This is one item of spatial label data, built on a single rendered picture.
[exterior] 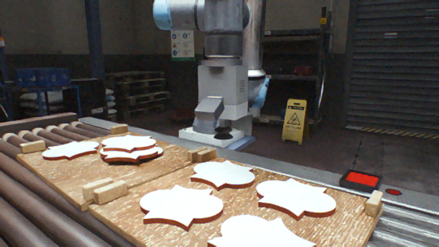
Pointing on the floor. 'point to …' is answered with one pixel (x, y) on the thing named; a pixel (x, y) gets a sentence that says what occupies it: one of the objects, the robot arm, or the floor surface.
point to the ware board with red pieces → (183, 115)
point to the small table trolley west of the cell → (38, 96)
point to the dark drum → (86, 98)
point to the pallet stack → (136, 92)
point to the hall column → (95, 42)
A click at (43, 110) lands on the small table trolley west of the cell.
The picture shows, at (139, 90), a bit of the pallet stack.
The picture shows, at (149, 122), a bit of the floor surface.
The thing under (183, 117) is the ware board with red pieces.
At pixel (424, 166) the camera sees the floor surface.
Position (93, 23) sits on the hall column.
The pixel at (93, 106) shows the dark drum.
